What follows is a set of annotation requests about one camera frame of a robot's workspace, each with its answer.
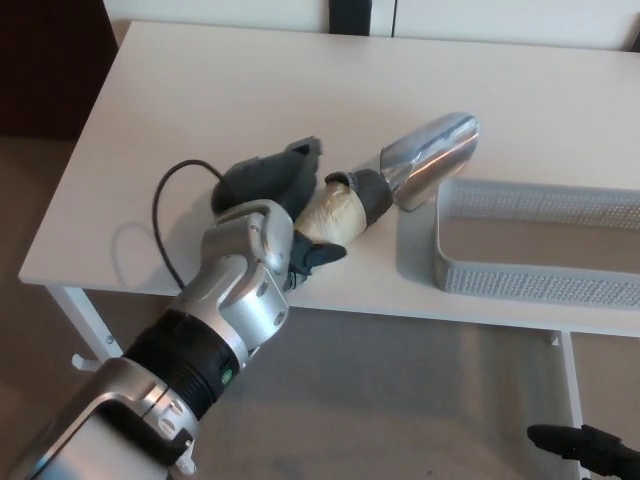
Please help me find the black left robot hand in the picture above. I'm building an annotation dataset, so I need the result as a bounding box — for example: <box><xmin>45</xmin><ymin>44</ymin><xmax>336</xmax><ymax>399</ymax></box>
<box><xmin>209</xmin><ymin>135</ymin><xmax>349</xmax><ymax>294</ymax></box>

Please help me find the white cabinet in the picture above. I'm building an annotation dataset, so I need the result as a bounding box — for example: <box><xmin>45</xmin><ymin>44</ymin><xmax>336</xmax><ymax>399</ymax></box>
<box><xmin>102</xmin><ymin>0</ymin><xmax>640</xmax><ymax>51</ymax></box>

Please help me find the dark brown wooden cabinet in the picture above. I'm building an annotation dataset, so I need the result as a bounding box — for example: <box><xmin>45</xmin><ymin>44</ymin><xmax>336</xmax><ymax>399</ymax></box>
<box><xmin>0</xmin><ymin>0</ymin><xmax>119</xmax><ymax>141</ymax></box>

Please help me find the white desk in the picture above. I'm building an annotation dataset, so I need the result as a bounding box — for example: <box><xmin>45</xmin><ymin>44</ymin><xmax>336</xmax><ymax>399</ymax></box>
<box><xmin>17</xmin><ymin>20</ymin><xmax>640</xmax><ymax>471</ymax></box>

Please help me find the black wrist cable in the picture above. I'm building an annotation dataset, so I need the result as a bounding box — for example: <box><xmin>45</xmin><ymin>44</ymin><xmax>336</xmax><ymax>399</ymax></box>
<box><xmin>152</xmin><ymin>159</ymin><xmax>236</xmax><ymax>291</ymax></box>

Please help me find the grey perforated container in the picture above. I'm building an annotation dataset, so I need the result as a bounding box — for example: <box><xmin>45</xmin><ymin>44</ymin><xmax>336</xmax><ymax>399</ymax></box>
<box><xmin>397</xmin><ymin>178</ymin><xmax>640</xmax><ymax>307</ymax></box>

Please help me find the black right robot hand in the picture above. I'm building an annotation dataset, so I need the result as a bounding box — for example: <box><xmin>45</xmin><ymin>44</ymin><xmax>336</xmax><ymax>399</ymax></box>
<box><xmin>527</xmin><ymin>423</ymin><xmax>640</xmax><ymax>480</ymax></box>

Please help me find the metal scoop shovel taped handle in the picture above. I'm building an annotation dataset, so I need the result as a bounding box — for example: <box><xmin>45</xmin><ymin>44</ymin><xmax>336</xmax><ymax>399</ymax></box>
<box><xmin>294</xmin><ymin>112</ymin><xmax>484</xmax><ymax>246</ymax></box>

